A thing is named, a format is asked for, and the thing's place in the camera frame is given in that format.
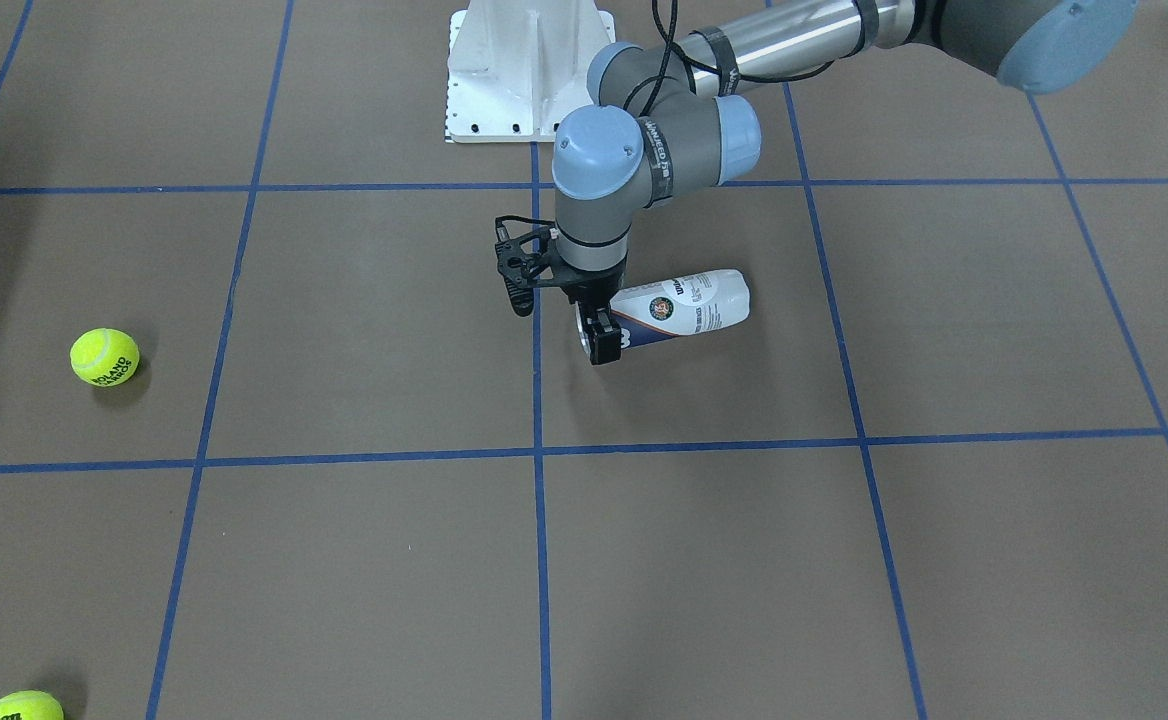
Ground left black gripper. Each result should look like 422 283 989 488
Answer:
561 263 628 366

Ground clear tennis ball can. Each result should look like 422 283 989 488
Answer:
610 269 750 351

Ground tennis ball Roland Garros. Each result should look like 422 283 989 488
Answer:
69 328 141 388

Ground tennis ball Wilson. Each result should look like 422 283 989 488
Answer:
0 691 67 720

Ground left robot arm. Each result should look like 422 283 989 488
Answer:
544 1 1136 365

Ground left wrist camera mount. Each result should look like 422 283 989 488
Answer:
494 215 558 316

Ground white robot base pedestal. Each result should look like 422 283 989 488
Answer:
444 1 616 143

